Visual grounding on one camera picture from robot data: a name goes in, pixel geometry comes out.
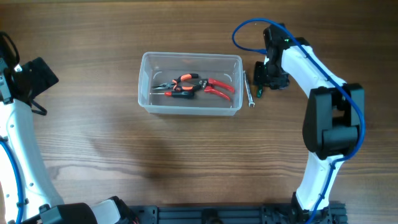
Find clear plastic container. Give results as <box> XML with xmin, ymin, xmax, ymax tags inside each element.
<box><xmin>138</xmin><ymin>52</ymin><xmax>244</xmax><ymax>116</ymax></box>

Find red black screwdriver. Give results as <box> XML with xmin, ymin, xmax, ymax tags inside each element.
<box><xmin>150</xmin><ymin>91</ymin><xmax>195</xmax><ymax>99</ymax></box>

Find black aluminium rail base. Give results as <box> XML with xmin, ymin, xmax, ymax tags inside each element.
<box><xmin>124</xmin><ymin>203</ymin><xmax>348</xmax><ymax>224</ymax></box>

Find blue cable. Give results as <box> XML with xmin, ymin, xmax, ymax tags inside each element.
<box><xmin>231</xmin><ymin>17</ymin><xmax>366</xmax><ymax>224</ymax></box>
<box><xmin>0</xmin><ymin>136</ymin><xmax>25</xmax><ymax>224</ymax></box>

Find right blue cable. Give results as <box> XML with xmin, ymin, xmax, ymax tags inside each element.
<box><xmin>231</xmin><ymin>17</ymin><xmax>366</xmax><ymax>224</ymax></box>

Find left blue cable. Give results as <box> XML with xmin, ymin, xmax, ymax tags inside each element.
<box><xmin>0</xmin><ymin>136</ymin><xmax>25</xmax><ymax>224</ymax></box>

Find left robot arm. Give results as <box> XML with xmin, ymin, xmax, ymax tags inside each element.
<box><xmin>1</xmin><ymin>32</ymin><xmax>140</xmax><ymax>223</ymax></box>

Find orange black pliers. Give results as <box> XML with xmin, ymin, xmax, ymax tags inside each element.
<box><xmin>152</xmin><ymin>73</ymin><xmax>201</xmax><ymax>92</ymax></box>

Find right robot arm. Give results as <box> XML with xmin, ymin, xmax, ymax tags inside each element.
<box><xmin>254</xmin><ymin>24</ymin><xmax>364</xmax><ymax>223</ymax></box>

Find green handle screwdriver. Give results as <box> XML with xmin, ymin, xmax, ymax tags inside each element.
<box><xmin>256</xmin><ymin>85</ymin><xmax>264</xmax><ymax>98</ymax></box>

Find silver wrench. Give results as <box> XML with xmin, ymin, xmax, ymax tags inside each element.
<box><xmin>243</xmin><ymin>71</ymin><xmax>256</xmax><ymax>108</ymax></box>

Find red handle cutters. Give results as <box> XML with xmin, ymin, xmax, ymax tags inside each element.
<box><xmin>198</xmin><ymin>78</ymin><xmax>235</xmax><ymax>101</ymax></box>

